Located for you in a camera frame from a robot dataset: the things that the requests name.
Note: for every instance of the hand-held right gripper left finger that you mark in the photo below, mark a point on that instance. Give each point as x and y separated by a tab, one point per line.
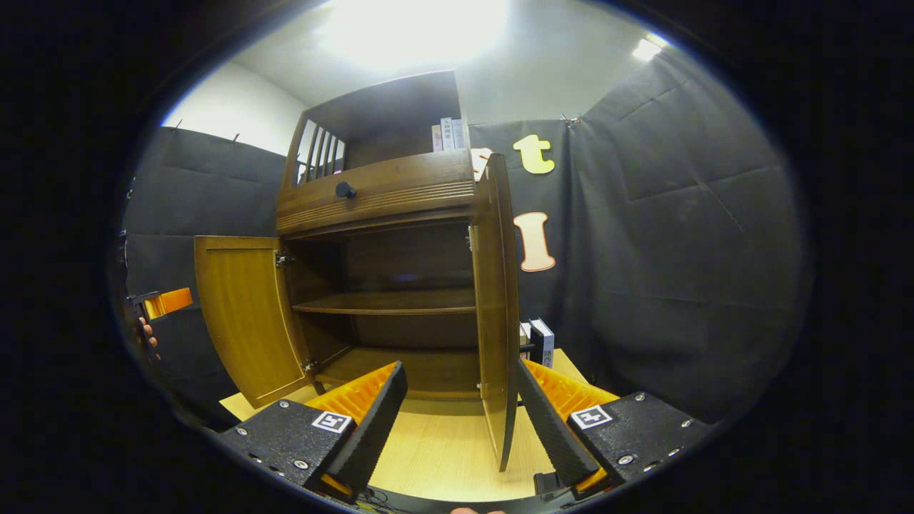
375	428

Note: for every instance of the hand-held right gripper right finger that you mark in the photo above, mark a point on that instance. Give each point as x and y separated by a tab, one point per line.
550	428

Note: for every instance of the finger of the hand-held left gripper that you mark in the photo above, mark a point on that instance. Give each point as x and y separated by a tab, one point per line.
171	301

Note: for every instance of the brown wooden shoe cabinet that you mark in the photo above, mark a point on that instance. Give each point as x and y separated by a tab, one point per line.
385	107

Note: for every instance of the wooden inner cabinet shelf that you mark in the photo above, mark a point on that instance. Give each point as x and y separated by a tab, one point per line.
385	301

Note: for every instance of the wooden cabinet drawer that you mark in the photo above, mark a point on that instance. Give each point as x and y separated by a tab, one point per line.
400	185

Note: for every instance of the blue grey spine book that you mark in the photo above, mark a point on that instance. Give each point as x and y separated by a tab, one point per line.
544	344

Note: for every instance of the round black drawer knob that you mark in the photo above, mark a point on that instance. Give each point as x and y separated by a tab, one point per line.
345	190

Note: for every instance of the black backdrop cloth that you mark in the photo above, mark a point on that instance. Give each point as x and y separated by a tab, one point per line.
678	250

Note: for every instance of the pink book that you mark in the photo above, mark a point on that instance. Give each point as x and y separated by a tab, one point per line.
436	139

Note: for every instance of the metal cloth clip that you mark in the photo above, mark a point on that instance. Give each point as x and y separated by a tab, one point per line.
570	121

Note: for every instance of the large ceiling light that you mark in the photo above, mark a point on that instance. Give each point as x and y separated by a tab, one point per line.
414	28

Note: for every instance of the small ceiling light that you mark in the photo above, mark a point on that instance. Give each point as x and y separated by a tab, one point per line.
647	48

